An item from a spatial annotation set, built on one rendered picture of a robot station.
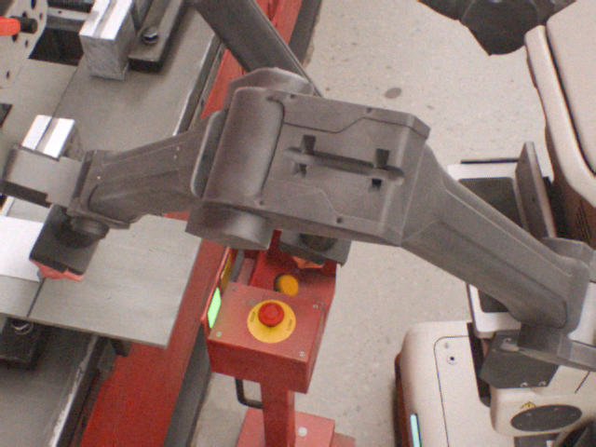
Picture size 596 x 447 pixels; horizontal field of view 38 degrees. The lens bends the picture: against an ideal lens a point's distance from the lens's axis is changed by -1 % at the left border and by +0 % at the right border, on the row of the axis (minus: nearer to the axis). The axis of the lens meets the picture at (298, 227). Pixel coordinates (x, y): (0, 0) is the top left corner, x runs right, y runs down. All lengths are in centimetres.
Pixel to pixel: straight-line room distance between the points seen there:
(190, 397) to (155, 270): 98
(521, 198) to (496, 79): 164
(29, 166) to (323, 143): 48
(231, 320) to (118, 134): 36
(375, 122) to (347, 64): 223
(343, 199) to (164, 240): 65
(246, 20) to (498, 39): 29
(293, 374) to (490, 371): 34
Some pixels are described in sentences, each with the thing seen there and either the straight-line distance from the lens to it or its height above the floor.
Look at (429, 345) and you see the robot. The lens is 186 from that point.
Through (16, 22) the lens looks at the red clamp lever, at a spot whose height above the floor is 128.
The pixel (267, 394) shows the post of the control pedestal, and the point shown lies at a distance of 161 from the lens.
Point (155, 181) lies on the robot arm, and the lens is 65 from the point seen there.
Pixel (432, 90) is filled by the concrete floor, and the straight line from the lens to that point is 269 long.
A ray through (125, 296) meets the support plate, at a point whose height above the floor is 100.
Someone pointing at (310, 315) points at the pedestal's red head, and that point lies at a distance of 131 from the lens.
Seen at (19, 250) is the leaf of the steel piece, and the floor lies 100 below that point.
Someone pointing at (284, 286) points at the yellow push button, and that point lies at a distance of 139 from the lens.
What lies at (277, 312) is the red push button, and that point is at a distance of 128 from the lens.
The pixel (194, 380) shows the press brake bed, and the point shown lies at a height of 5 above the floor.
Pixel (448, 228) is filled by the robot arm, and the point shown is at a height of 148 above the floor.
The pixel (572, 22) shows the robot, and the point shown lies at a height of 134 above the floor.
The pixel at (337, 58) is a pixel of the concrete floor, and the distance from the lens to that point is 276.
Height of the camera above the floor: 193
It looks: 56 degrees down
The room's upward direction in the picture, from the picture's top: straight up
